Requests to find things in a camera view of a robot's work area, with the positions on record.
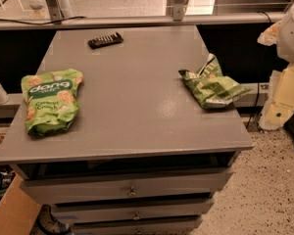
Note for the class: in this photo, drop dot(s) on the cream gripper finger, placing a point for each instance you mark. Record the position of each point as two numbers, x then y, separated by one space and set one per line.
279 107
269 36

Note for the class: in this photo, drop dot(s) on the green rice chip bag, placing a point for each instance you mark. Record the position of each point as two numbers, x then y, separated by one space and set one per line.
51 101

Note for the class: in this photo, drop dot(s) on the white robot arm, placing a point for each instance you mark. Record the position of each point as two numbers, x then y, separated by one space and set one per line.
285 38

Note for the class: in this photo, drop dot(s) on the crumpled green snack bag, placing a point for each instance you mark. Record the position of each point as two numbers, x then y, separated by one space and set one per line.
210 87

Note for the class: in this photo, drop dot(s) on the top grey drawer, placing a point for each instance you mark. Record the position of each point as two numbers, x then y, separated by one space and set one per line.
126 186

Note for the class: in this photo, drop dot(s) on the grey drawer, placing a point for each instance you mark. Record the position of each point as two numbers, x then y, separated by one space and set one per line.
126 186
134 210
149 226

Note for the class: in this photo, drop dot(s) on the grey drawer cabinet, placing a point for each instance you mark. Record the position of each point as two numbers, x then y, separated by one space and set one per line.
135 114

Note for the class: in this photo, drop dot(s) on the black bit holder strip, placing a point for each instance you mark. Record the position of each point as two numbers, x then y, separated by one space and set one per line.
105 41

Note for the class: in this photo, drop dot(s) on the bottom grey drawer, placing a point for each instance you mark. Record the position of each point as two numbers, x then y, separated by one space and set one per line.
149 226

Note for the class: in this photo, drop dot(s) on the middle grey drawer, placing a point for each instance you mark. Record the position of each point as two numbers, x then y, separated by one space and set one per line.
134 210

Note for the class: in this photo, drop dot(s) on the cardboard box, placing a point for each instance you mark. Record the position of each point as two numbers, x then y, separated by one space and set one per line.
18 211

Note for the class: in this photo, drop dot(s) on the grey metal rail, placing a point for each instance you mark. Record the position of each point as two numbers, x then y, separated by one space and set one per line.
81 22

